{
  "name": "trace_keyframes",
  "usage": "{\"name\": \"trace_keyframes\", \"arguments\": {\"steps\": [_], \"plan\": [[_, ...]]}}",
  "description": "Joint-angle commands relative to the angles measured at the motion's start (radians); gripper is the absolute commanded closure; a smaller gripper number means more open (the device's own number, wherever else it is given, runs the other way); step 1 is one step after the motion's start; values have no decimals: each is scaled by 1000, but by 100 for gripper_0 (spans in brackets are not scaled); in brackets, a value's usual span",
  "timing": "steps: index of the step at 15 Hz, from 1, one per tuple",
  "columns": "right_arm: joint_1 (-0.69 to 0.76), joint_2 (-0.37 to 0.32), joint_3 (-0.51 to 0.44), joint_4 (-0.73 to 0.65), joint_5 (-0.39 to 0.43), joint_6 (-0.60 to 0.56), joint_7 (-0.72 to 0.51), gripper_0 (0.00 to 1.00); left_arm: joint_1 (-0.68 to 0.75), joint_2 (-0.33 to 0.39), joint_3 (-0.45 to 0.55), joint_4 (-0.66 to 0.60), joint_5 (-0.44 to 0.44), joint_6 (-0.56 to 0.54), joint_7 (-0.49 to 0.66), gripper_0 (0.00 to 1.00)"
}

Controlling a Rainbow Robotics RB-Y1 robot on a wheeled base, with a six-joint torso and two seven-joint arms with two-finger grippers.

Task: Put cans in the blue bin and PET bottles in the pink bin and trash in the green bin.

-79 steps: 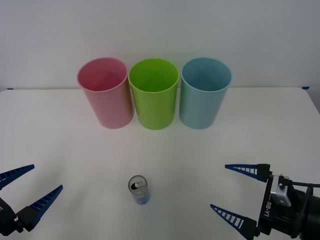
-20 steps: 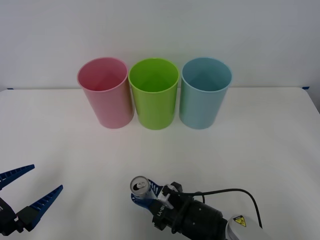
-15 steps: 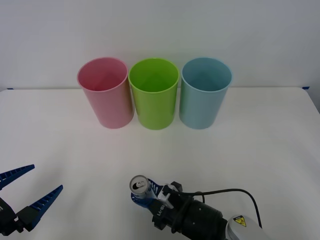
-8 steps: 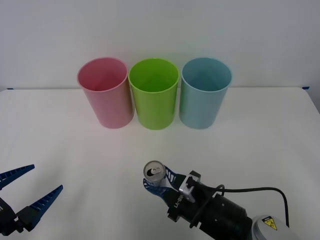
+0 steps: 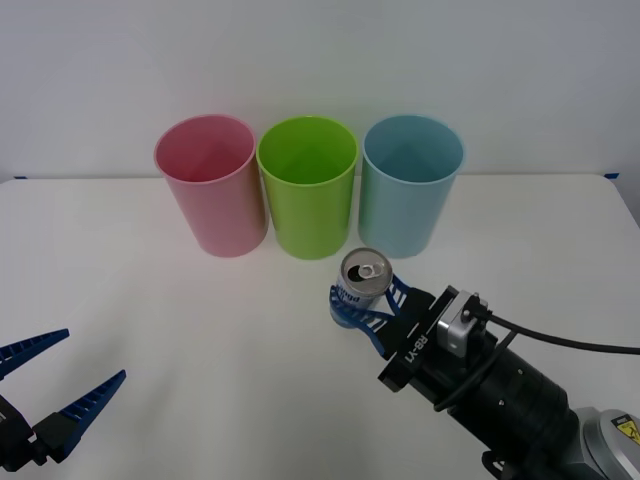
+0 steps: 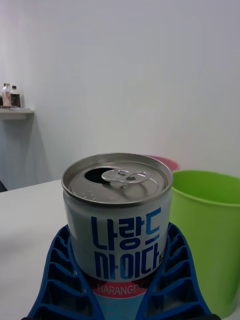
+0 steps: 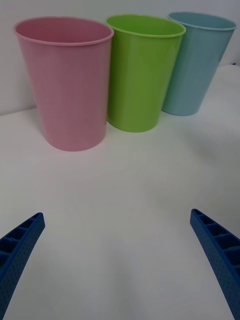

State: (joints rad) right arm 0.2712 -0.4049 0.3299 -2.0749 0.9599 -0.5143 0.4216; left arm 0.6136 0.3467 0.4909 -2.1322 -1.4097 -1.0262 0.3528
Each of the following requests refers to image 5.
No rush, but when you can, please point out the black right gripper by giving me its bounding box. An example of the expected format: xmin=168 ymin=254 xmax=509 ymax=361
xmin=327 ymin=271 xmax=475 ymax=405

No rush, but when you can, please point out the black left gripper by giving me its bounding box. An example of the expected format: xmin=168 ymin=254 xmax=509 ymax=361
xmin=0 ymin=327 xmax=128 ymax=475

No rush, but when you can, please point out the silver and blue drink can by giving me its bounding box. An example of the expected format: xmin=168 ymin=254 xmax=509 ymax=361
xmin=329 ymin=246 xmax=395 ymax=329

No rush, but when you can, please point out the pale blue plastic bin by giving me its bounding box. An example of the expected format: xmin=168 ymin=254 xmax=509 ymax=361
xmin=357 ymin=114 xmax=466 ymax=260

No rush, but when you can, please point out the green plastic bin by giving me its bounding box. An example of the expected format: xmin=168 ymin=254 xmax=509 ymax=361
xmin=255 ymin=115 xmax=360 ymax=262

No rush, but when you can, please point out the pink plastic bin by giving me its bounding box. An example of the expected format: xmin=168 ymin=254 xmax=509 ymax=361
xmin=152 ymin=113 xmax=272 ymax=259

